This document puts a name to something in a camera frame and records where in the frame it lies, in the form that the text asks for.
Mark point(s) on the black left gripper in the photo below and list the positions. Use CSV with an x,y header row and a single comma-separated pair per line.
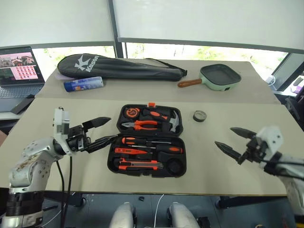
x,y
78,140

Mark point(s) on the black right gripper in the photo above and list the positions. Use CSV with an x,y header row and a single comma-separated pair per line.
x,y
254,150

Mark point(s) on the long orange black screwdriver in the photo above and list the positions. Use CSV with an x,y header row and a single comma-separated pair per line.
x,y
129,140

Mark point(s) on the orange voltage tester pen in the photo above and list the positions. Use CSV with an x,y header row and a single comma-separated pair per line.
x,y
126,150

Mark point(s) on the orange black utility knife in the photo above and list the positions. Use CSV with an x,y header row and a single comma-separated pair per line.
x,y
137,164

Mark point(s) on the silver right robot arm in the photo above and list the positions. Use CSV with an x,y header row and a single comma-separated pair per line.
x,y
294,190

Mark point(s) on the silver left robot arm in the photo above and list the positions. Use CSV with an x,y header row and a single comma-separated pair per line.
x,y
31,161

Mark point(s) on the black tool case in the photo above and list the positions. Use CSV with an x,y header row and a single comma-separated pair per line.
x,y
175,166

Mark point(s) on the orange black tape measure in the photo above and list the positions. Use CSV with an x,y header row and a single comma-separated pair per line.
x,y
132,112

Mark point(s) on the black electrical tape roll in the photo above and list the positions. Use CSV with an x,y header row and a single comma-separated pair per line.
x,y
199,120

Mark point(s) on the blue printed spray can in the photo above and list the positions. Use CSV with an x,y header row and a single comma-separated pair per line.
x,y
83,83

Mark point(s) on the stubby orange black screwdriver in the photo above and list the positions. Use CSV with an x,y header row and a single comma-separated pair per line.
x,y
174,149

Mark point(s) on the steel claw hammer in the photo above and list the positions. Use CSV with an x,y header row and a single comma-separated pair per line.
x,y
174,123

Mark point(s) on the black chair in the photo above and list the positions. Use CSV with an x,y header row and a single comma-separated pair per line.
x,y
294,111

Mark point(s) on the black racket bag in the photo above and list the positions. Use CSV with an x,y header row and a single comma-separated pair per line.
x,y
118,69

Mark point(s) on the green square frying pan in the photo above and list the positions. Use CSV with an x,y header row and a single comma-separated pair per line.
x,y
221,76

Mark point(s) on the flat black box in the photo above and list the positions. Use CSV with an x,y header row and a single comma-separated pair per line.
x,y
22,104

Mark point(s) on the purple white object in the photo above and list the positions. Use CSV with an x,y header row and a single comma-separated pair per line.
x,y
298,86

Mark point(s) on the white rounded left leg cover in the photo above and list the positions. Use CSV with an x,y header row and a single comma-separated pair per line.
x,y
122,216

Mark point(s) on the white rounded leg cover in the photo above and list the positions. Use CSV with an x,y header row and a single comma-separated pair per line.
x,y
181,216
122,216

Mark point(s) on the white rounded right leg cover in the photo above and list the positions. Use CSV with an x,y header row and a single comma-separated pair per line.
x,y
181,216

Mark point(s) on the open laptop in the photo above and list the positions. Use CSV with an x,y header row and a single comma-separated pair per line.
x,y
19,64

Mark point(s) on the white roller blind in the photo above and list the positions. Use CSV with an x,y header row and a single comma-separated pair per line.
x,y
54,19
209,19

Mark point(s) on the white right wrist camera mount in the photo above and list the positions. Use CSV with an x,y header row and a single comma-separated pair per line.
x,y
270,137

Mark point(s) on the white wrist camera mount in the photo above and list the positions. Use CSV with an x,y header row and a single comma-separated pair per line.
x,y
60,123
270,137

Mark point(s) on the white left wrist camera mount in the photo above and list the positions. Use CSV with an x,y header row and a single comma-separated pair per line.
x,y
60,123

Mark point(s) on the grey window frame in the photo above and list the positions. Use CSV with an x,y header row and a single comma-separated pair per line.
x,y
118,47

